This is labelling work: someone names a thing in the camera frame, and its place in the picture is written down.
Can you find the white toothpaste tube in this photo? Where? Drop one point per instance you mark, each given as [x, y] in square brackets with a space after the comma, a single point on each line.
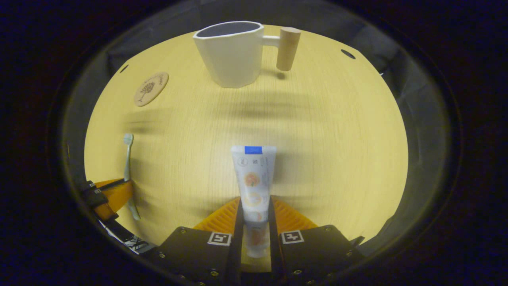
[254, 178]

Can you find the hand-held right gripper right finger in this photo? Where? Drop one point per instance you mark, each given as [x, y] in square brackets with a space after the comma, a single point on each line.
[274, 254]

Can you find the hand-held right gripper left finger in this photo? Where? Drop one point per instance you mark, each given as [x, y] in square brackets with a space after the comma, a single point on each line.
[235, 254]

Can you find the pale green toothbrush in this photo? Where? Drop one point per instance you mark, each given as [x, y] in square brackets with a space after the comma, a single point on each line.
[127, 159]

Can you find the black round desk grommet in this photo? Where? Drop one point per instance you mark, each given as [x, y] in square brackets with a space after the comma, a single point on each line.
[348, 54]
[124, 68]

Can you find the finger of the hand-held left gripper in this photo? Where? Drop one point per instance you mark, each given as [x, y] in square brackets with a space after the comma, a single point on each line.
[95, 186]
[115, 200]

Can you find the round cork coaster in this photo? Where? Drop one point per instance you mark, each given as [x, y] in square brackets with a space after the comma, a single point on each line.
[151, 89]

